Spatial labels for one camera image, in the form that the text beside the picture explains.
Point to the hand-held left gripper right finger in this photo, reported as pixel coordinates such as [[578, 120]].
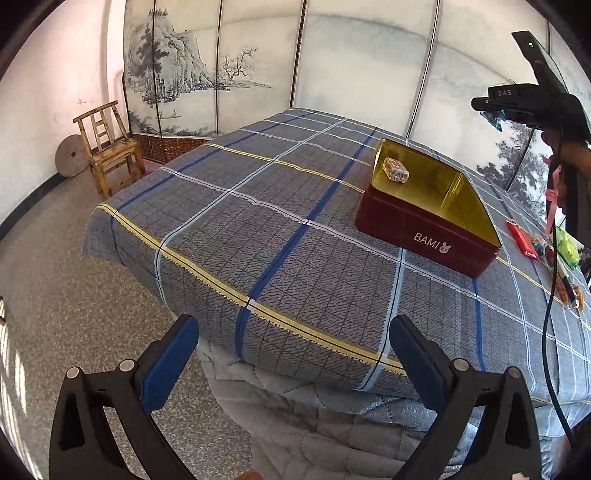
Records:
[[418, 364]]

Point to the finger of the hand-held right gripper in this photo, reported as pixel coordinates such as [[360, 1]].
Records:
[[510, 92], [496, 121]]

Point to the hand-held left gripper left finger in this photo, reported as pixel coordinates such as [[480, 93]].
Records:
[[168, 364]]

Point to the red tin box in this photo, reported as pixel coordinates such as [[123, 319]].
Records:
[[415, 226]]

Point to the green snack packet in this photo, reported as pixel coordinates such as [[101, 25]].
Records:
[[568, 247]]

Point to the orange snack packet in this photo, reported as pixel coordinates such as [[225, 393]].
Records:
[[568, 290]]

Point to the person's right hand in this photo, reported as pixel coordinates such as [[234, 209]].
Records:
[[577, 151]]

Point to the small patterned snack packet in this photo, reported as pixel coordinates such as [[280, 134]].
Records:
[[396, 170]]

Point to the grey quilted blanket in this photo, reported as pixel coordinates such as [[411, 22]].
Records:
[[286, 415]]

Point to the dark red snack packet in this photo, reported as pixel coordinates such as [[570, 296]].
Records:
[[544, 249]]

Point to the grey plaid bed sheet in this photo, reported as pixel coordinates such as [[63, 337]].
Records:
[[231, 230]]

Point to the landscape painted folding screen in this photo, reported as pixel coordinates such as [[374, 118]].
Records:
[[346, 60]]

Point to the bamboo chair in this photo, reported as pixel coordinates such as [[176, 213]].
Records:
[[113, 154]]

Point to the round millstone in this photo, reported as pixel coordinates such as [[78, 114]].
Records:
[[70, 156]]

